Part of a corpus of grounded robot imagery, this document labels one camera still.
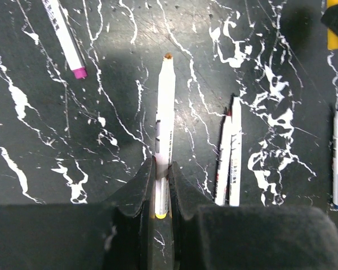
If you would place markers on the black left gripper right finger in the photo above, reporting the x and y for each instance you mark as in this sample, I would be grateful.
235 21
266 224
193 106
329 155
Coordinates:
209 236

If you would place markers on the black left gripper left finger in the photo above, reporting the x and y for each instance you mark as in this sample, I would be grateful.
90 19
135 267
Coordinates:
116 233

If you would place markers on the yellow pen cap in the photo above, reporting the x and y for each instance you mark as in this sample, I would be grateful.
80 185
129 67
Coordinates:
332 38

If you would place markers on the white pen yellow end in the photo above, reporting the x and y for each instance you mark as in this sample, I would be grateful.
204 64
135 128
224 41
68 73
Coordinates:
164 131

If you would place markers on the white pen purple end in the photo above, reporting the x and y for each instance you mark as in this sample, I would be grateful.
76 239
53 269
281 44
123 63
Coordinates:
65 37

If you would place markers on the white pen red end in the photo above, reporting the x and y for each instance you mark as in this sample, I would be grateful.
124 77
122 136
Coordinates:
224 160

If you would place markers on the white pen green end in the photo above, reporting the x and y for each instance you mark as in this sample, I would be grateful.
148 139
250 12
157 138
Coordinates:
236 157

